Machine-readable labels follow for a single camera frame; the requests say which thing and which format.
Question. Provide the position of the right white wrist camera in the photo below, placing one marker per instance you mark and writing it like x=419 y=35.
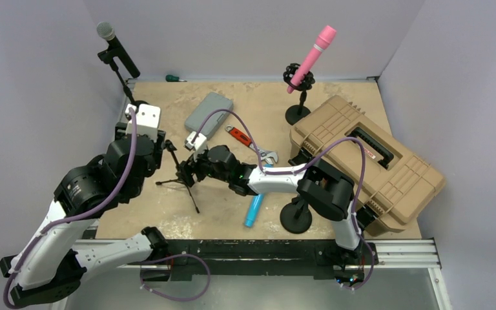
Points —
x=196 y=143

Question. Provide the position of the tan plastic tool case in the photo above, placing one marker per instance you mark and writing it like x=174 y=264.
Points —
x=397 y=185

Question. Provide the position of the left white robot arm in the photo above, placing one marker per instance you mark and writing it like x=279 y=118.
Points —
x=49 y=269

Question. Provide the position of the grey plastic case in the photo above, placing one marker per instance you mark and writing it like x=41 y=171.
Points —
x=213 y=101

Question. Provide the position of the black handheld microphone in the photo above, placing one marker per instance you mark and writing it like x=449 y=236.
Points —
x=115 y=49

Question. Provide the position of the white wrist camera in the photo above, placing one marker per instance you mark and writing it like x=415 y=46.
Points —
x=196 y=143
x=145 y=119

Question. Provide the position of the pink microphone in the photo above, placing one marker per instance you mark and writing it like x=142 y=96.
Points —
x=322 y=42

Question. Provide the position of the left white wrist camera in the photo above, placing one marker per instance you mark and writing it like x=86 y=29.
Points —
x=145 y=119

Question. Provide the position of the green handle screwdriver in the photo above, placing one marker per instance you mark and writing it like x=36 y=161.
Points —
x=174 y=79

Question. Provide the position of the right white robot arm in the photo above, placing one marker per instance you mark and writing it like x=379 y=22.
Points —
x=330 y=192

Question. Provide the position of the black tripod shock-mount stand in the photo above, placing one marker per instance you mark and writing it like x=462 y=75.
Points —
x=181 y=176

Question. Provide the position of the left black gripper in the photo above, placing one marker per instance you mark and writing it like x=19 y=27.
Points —
x=157 y=157

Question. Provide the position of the blue microphone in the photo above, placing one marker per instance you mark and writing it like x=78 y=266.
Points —
x=253 y=210

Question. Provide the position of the round-base mic stand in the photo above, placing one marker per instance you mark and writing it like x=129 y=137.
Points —
x=295 y=217
x=127 y=91

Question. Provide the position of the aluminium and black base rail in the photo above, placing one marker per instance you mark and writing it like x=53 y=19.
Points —
x=180 y=260

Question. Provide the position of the red adjustable wrench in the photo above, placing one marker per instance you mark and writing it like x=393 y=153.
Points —
x=270 y=157

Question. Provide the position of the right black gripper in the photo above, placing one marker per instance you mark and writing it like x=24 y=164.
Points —
x=188 y=167

